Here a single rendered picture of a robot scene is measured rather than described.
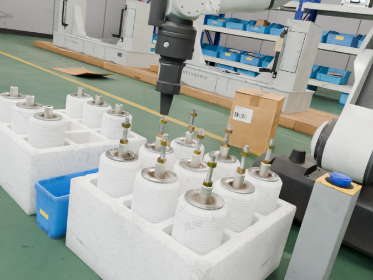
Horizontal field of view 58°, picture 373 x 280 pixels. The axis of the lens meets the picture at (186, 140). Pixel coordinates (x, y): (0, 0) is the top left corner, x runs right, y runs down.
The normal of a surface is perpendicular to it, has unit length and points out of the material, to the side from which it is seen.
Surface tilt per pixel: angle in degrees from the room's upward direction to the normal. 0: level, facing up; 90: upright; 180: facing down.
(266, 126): 90
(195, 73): 90
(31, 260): 0
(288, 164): 45
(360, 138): 54
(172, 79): 90
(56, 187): 88
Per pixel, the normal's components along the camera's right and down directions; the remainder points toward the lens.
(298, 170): -0.33, -0.59
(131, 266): -0.63, 0.11
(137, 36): 0.75, 0.32
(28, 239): 0.18, -0.94
